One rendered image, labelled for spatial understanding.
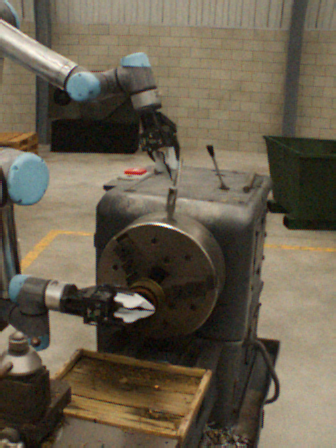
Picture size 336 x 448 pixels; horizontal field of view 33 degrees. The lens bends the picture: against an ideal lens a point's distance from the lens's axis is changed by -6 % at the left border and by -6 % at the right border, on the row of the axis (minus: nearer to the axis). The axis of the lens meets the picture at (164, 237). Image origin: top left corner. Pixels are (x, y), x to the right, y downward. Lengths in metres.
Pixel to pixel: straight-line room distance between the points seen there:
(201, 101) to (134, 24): 2.00
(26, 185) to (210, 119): 10.17
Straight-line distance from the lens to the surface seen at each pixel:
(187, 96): 11.37
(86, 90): 1.45
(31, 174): 1.29
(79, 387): 1.41
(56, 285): 1.40
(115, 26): 11.56
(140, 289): 1.38
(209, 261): 1.45
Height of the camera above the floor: 1.63
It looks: 17 degrees down
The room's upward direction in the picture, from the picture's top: 2 degrees clockwise
